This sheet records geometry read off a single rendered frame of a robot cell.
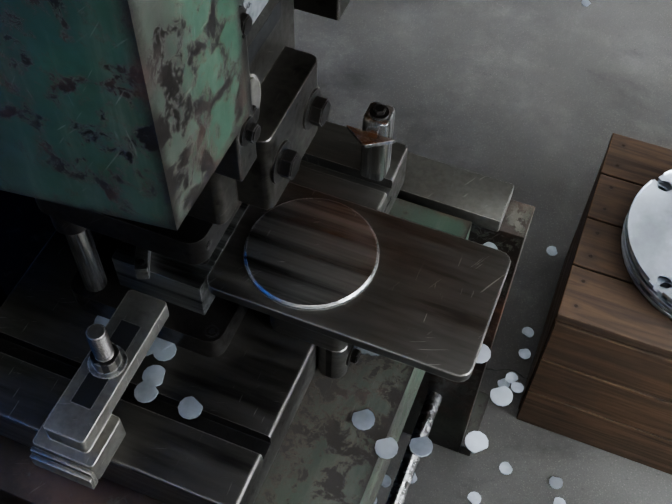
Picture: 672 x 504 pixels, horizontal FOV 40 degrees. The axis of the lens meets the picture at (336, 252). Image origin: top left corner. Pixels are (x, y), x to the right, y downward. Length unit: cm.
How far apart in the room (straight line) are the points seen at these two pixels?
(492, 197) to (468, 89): 105
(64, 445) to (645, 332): 85
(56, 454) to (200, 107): 42
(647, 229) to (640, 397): 26
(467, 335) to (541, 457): 84
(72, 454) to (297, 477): 21
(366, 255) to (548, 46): 147
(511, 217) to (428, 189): 10
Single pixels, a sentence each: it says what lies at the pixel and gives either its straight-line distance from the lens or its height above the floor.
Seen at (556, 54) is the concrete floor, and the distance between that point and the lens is 224.
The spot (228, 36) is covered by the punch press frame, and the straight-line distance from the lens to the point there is 51.
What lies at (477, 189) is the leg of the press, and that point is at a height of 64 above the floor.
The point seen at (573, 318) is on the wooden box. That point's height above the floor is 35.
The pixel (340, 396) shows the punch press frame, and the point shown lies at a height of 64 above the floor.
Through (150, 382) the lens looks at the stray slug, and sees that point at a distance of 88.
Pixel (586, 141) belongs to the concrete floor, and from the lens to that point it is 206.
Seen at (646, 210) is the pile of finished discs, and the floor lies 39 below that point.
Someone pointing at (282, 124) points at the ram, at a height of 97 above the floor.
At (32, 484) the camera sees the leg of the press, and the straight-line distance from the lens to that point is 96.
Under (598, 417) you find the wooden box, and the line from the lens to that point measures 158.
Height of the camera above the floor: 148
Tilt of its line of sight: 55 degrees down
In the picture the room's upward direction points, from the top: 1 degrees clockwise
